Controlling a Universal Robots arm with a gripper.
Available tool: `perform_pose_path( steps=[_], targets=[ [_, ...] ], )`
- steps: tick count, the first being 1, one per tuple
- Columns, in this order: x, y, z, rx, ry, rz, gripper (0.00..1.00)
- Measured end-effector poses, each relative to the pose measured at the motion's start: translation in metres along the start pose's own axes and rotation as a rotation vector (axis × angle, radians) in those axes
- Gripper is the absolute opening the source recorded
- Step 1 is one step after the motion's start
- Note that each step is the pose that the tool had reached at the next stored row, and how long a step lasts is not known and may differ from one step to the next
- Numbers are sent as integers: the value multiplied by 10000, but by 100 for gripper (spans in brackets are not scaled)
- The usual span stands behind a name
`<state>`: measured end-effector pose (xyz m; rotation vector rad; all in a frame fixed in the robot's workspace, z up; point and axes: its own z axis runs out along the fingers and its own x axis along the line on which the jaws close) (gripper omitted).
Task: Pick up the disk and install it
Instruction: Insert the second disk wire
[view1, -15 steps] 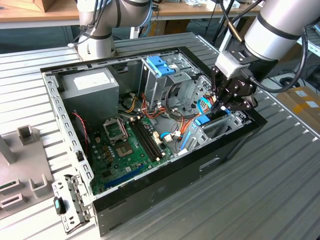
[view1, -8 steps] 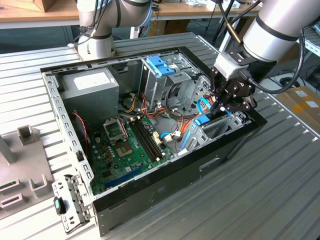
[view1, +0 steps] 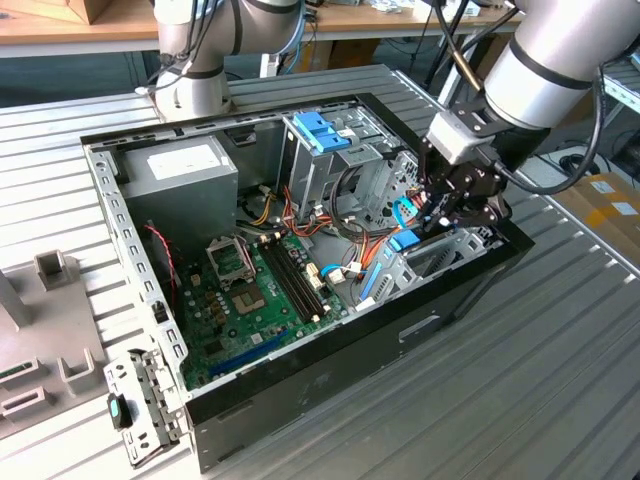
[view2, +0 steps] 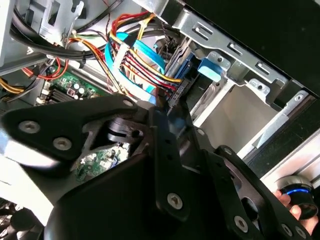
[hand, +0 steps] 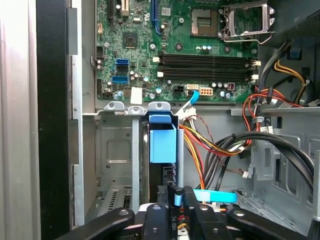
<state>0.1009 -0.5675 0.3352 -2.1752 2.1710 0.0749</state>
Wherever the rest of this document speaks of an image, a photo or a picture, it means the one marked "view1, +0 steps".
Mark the black RAM slot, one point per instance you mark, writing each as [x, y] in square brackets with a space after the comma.
[289, 285]
[301, 276]

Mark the black tripod pole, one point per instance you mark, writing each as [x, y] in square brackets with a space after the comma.
[440, 50]

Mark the CPU socket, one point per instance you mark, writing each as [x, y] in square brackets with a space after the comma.
[250, 300]

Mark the hard disk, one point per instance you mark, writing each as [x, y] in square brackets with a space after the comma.
[402, 241]

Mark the grey parts rack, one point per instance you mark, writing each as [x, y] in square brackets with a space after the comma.
[55, 320]

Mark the blue plastic drive latch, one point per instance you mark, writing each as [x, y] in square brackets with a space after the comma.
[315, 130]

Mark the grey power supply unit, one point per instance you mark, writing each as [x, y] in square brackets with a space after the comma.
[180, 200]

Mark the long wooden desk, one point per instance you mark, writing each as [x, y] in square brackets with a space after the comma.
[375, 24]

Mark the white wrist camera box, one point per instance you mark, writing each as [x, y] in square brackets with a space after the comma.
[452, 137]

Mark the silver disk bay cage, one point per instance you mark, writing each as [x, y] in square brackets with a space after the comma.
[395, 280]

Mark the cardboard box with labels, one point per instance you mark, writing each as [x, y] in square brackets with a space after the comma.
[600, 220]

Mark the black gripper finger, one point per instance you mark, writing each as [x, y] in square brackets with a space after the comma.
[482, 212]
[430, 170]

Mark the black case fan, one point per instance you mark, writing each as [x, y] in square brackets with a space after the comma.
[350, 182]

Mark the silver slot retainer bracket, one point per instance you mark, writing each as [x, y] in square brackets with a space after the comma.
[150, 395]

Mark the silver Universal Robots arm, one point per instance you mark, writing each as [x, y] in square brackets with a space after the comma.
[545, 65]

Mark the metal slat shelf rack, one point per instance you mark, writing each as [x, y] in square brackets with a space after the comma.
[622, 85]

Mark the blue expansion slot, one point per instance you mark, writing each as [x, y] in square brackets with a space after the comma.
[250, 352]

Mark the brown cardboard box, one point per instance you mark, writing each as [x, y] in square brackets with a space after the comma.
[350, 52]

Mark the green motherboard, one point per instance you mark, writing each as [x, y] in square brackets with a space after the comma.
[260, 325]

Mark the black camera bracket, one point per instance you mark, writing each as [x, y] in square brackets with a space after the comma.
[472, 117]

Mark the white board connector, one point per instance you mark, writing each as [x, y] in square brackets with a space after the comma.
[315, 277]

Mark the black open PC case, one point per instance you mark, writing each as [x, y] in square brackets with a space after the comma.
[325, 380]

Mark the silver optical drive cage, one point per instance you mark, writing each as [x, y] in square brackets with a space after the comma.
[305, 175]

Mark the wooden crate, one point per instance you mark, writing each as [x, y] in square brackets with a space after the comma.
[97, 10]

